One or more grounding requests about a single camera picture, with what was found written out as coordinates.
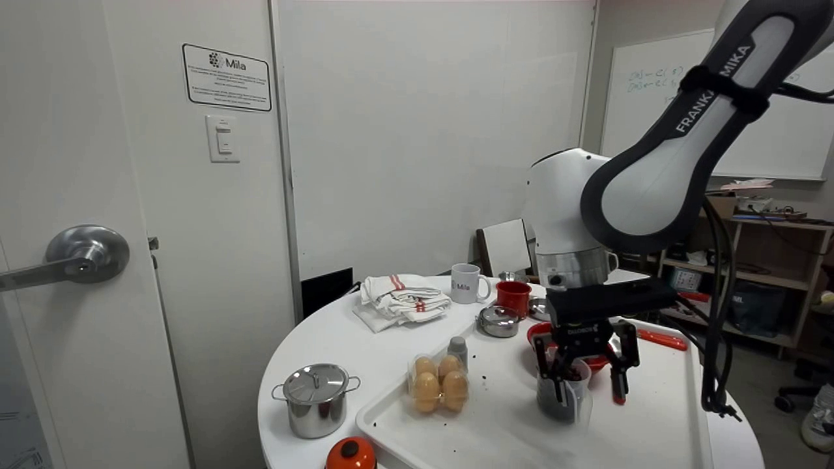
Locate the red handled fork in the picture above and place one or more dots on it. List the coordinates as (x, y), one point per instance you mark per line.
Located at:
(663, 341)

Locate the small steel lidded bowl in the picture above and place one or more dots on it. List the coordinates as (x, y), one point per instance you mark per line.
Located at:
(496, 324)

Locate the door handle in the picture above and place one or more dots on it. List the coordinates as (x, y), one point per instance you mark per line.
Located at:
(84, 253)

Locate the steel pot with lid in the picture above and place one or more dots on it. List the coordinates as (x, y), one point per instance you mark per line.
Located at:
(315, 399)

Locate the wooden shelf unit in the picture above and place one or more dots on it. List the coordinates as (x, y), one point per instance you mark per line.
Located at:
(778, 270)

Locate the white mug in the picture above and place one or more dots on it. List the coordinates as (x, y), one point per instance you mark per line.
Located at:
(466, 284)

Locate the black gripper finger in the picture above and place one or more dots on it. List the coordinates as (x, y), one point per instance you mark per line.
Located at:
(624, 355)
(544, 363)

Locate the small salt shaker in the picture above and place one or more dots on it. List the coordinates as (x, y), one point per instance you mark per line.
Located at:
(457, 347)

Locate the red bowl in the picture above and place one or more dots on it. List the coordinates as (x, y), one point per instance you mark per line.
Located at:
(552, 342)

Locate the whiteboard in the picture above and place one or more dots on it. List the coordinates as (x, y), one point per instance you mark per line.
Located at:
(788, 141)

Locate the white sneaker foot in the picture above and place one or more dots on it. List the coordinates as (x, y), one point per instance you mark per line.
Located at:
(819, 424)

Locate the white red striped cloth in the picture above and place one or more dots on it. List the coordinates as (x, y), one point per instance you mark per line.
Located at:
(400, 300)

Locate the light switch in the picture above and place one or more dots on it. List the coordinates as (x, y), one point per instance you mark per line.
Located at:
(221, 148)

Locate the red cup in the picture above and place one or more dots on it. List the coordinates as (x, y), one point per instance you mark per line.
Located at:
(513, 298)

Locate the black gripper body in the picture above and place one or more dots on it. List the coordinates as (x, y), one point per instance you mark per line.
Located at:
(583, 314)

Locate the orange round object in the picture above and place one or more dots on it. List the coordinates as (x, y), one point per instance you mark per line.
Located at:
(352, 453)

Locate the bag of bread rolls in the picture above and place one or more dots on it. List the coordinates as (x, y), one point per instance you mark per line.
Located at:
(438, 385)

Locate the wall sign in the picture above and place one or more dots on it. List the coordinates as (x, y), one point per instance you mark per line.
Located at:
(221, 80)

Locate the white plastic tray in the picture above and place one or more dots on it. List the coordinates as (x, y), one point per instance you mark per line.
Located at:
(660, 424)

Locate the white board leaning on wall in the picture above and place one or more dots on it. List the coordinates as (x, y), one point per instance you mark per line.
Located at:
(507, 245)

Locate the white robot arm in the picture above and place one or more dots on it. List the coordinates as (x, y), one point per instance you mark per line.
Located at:
(653, 193)

